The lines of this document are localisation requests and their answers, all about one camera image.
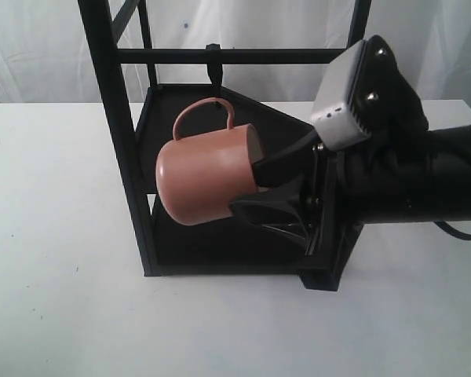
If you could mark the pink ceramic mug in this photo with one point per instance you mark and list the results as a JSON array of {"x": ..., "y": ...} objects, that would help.
[{"x": 198, "y": 176}]

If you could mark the white backdrop curtain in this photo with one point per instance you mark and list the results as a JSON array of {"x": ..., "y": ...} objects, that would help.
[{"x": 44, "y": 55}]

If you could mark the black metal shelf rack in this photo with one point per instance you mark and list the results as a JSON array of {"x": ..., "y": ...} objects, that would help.
[{"x": 143, "y": 89}]

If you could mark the black gripper finger in mug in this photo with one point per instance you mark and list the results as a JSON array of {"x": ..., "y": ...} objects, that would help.
[{"x": 283, "y": 166}]

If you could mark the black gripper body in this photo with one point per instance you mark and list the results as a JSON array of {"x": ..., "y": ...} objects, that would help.
[{"x": 392, "y": 111}]

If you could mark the black gripper finger outside mug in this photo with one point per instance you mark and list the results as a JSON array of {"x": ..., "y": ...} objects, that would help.
[{"x": 279, "y": 210}]

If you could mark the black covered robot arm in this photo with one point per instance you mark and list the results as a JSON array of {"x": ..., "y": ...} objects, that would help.
[{"x": 434, "y": 185}]

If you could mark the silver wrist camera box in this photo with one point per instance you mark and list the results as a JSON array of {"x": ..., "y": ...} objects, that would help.
[{"x": 333, "y": 114}]

